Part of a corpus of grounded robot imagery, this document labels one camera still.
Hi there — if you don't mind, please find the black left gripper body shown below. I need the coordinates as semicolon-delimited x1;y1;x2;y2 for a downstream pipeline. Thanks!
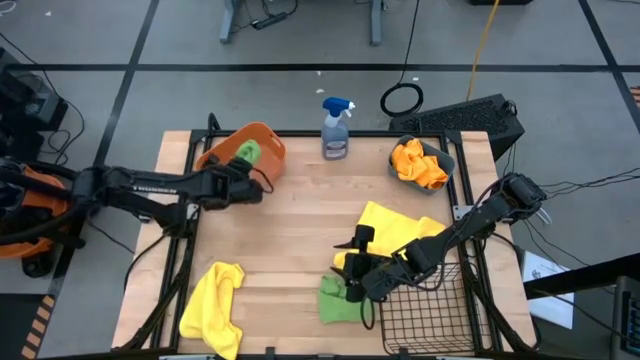
202;164;265;210

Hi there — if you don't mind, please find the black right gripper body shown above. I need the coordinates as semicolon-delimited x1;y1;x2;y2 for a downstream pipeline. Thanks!
343;224;387;304

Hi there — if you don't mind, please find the green microfiber towel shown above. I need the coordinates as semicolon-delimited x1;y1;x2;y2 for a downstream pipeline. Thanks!
233;138;263;167
317;273;374;325

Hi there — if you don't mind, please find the yellow microfiber towel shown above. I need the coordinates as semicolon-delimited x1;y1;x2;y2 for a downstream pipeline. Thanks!
333;200;448;271
178;260;246;360

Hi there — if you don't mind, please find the orange plastic basket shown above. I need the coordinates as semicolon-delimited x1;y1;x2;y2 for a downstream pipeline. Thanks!
194;121;288;194

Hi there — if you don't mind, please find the blue-capped spray bottle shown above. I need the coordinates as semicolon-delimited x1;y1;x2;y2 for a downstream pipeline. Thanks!
320;96;357;161

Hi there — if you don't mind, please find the grey-blue plastic basket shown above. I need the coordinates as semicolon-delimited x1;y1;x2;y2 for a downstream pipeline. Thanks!
387;133;457;196

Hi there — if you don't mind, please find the grey desk leg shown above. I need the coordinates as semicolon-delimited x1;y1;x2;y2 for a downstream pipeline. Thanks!
219;0;242;45
369;0;386;47

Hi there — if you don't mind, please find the black power strip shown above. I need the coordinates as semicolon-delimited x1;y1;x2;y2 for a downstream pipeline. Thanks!
251;11;290;31

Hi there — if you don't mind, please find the black perforated computer case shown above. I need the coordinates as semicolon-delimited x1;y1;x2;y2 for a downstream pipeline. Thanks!
388;93;526;162

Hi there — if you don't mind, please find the white paper sheet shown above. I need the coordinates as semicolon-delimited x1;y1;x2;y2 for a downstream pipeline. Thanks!
520;249;576;331

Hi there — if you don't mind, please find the orange shop vacuum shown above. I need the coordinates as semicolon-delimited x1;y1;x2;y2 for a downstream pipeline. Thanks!
0;154;99;279

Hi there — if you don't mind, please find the black equipment box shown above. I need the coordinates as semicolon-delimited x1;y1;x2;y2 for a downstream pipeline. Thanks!
0;47;70;161

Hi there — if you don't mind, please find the black beam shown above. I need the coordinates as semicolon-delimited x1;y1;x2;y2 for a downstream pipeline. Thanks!
522;252;640;301

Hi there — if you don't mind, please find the grey device with screen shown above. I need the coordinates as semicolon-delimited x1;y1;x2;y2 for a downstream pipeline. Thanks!
609;274;640;360

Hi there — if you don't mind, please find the black aluminium table frame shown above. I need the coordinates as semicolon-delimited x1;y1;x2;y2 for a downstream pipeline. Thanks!
119;112;541;360

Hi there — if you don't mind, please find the black wire basket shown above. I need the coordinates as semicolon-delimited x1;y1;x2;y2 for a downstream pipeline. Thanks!
378;262;494;357

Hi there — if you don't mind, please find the black hanging cable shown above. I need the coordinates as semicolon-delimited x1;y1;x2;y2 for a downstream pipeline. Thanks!
379;0;425;119

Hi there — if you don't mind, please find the yellow hanging cable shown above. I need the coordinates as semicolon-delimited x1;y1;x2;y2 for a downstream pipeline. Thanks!
465;0;501;101

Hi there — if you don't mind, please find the black floor cable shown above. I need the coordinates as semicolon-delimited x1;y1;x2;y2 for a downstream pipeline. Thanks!
542;167;640;199

